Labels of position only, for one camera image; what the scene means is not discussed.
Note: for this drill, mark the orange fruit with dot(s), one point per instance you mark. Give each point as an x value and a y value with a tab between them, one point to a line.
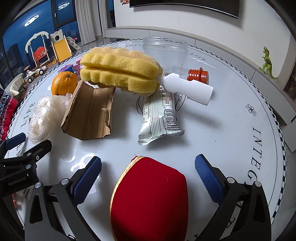
63	83

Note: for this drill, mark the white woven toy basket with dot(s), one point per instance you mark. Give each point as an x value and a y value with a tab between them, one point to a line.
17	84

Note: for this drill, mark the black wall television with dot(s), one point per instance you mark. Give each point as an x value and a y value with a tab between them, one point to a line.
185	7

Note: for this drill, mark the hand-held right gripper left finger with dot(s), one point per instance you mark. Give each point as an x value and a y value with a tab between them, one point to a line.
89	180

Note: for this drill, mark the red patterned blanket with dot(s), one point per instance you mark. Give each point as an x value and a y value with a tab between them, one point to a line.
7	113

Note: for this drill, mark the red round lid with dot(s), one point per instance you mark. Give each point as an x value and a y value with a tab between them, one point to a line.
150	199

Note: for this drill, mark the brown cardboard piece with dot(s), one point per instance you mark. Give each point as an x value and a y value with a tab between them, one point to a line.
87	111

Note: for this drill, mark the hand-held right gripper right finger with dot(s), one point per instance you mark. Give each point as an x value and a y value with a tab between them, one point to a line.
208	178

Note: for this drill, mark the cartoon wall sticker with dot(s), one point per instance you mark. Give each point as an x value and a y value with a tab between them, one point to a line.
124	1

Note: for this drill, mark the orange ribbed bottle stopper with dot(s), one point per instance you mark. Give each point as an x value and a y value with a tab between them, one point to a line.
196	75

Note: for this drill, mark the clear plastic jar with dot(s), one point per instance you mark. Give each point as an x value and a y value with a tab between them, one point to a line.
165	55

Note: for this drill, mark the small white climbing toy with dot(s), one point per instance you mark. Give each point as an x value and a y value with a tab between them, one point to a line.
73	44

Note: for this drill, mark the clear plastic wrap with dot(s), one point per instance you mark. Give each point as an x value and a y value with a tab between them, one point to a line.
38	129
50	106

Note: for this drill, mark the yellow toy slide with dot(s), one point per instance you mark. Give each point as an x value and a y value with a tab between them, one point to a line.
61	48

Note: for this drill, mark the green dinosaur toy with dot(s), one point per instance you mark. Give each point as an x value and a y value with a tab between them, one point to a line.
268	62

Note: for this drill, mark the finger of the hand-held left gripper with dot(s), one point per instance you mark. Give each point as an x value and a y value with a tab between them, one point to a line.
15	140
39	148

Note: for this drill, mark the pink toy blocks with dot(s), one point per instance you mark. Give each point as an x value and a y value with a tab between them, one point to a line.
69	68

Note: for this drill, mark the beige curtain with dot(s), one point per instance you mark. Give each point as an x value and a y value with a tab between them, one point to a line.
90	20

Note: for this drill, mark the silver tube wrapper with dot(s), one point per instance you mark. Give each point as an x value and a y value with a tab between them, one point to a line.
157	118

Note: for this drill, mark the white toy swing red seat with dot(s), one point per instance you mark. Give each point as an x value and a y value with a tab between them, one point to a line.
40	52

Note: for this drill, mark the white toy ride-on car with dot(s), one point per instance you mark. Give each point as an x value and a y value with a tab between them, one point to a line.
34	73

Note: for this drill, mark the large dark window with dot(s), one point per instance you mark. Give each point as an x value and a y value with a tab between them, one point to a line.
34	18

